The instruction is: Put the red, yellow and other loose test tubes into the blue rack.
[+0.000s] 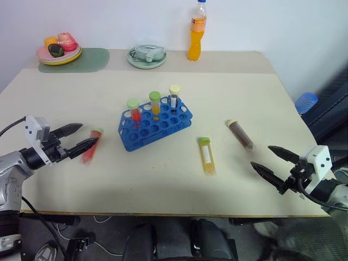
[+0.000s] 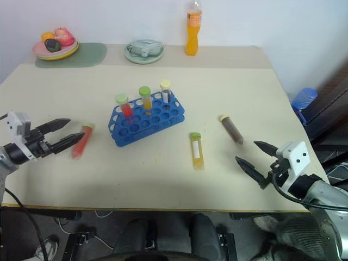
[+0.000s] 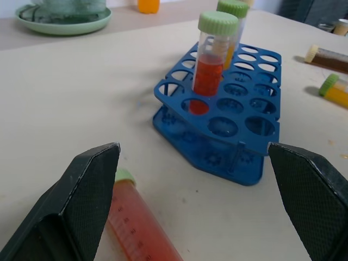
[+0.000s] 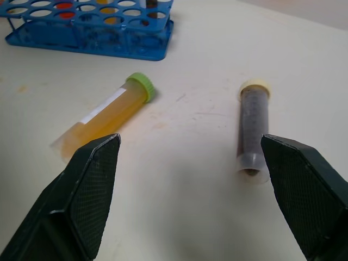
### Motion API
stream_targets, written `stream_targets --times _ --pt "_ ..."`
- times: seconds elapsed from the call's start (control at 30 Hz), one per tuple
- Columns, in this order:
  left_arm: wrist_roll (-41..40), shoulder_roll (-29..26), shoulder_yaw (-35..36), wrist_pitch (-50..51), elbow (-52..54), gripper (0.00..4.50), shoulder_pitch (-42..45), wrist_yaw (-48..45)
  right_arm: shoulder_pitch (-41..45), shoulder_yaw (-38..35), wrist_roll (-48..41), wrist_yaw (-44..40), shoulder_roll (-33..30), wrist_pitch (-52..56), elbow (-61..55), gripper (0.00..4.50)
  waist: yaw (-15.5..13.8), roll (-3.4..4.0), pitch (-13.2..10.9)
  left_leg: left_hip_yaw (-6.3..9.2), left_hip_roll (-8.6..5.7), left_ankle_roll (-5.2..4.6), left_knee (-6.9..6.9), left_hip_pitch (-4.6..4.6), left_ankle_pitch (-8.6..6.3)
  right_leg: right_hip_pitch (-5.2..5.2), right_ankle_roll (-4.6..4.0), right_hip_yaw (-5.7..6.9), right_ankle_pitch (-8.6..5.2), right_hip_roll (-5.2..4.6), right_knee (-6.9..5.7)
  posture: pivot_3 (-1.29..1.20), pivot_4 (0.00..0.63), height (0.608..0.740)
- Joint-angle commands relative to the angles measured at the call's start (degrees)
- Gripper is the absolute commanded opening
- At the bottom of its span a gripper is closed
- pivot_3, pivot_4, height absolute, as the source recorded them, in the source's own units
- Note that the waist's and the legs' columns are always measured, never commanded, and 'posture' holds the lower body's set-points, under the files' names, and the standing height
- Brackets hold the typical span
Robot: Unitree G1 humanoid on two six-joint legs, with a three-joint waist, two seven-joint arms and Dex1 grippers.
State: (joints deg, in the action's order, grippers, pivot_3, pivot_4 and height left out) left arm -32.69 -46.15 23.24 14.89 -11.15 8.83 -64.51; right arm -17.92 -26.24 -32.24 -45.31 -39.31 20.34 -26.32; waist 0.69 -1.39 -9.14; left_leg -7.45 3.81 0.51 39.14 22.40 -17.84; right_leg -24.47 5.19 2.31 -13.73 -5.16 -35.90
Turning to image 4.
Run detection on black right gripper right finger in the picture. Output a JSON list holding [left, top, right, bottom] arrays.
[[260, 133, 348, 261]]

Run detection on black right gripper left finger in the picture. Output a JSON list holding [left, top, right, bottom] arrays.
[[0, 133, 121, 261]]

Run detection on cream-capped dark liquid tube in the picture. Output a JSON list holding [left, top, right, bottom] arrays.
[[235, 78, 272, 185]]

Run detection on green-capped orange liquid tube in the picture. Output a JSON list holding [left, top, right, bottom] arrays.
[[49, 72, 156, 164]]

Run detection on blue test tube rack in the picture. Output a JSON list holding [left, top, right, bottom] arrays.
[[0, 0, 175, 61]]

